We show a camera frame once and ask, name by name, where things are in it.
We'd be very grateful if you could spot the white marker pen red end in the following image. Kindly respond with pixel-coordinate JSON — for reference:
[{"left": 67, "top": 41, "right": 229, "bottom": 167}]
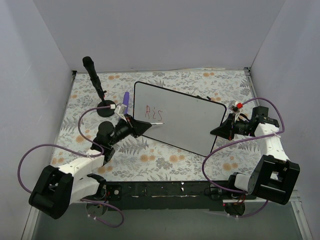
[{"left": 150, "top": 122, "right": 164, "bottom": 126}]

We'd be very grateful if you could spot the white whiteboard black frame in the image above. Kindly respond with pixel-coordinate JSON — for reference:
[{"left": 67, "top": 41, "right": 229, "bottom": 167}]
[{"left": 133, "top": 81, "right": 227, "bottom": 157}]

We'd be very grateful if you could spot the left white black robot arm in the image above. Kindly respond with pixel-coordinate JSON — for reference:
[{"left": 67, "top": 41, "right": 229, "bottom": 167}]
[{"left": 28, "top": 114, "right": 152, "bottom": 219}]

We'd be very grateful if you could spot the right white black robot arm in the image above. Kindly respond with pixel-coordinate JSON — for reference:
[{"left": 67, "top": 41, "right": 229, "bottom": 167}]
[{"left": 210, "top": 106, "right": 300, "bottom": 205}]

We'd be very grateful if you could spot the purple microphone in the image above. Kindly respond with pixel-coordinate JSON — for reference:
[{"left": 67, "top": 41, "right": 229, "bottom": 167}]
[{"left": 122, "top": 91, "right": 130, "bottom": 114}]

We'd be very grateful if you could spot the black round microphone stand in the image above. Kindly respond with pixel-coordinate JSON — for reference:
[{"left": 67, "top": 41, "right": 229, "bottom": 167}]
[{"left": 93, "top": 83, "right": 115, "bottom": 118}]

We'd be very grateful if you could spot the floral patterned table mat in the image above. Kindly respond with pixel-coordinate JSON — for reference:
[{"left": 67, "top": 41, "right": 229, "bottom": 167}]
[{"left": 51, "top": 68, "right": 261, "bottom": 181}]

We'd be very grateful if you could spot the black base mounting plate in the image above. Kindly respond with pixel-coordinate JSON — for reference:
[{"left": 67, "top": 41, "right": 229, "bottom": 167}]
[{"left": 77, "top": 180, "right": 257, "bottom": 212}]

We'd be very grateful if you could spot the black microphone on stand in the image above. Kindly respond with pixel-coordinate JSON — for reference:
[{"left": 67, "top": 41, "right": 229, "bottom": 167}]
[{"left": 82, "top": 56, "right": 101, "bottom": 89}]

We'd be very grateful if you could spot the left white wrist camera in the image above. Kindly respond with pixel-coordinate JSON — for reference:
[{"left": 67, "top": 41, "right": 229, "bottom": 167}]
[{"left": 110, "top": 104, "right": 128, "bottom": 121}]

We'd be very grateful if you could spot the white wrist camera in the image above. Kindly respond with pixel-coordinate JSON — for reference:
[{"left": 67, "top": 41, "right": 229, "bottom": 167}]
[
  {"left": 228, "top": 100, "right": 243, "bottom": 115},
  {"left": 110, "top": 104, "right": 128, "bottom": 121}
]

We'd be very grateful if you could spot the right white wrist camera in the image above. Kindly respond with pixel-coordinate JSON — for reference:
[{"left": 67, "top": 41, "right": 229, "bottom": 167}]
[{"left": 228, "top": 100, "right": 243, "bottom": 115}]

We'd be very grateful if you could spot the aluminium frame rail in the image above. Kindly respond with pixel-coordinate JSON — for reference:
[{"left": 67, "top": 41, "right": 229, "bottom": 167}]
[{"left": 31, "top": 181, "right": 302, "bottom": 204}]

